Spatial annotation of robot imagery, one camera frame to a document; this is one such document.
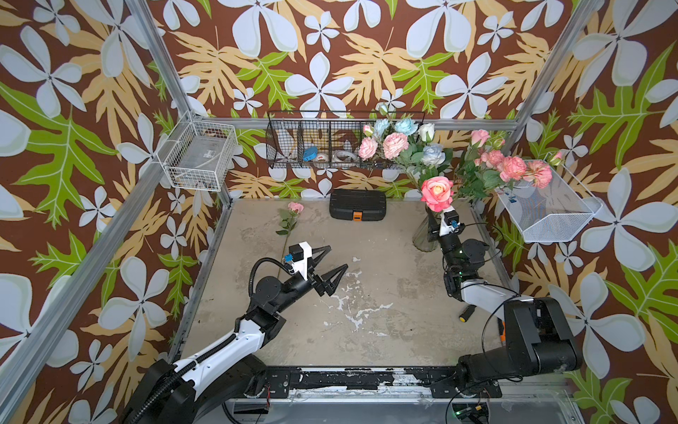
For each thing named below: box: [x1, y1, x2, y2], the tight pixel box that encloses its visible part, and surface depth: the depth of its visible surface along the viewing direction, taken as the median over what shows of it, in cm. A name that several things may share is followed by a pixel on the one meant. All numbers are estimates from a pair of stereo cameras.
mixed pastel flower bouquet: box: [358, 104, 455, 212], surface depth 77 cm
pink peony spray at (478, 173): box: [456, 129, 505, 202], surface depth 79 cm
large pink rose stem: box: [275, 201, 305, 279], surface depth 114 cm
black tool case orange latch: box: [329, 189, 387, 222], surface depth 115 cm
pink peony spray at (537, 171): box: [496, 151, 563, 190], surface depth 69 cm
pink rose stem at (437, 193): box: [420, 175, 455, 213], surface depth 65 cm
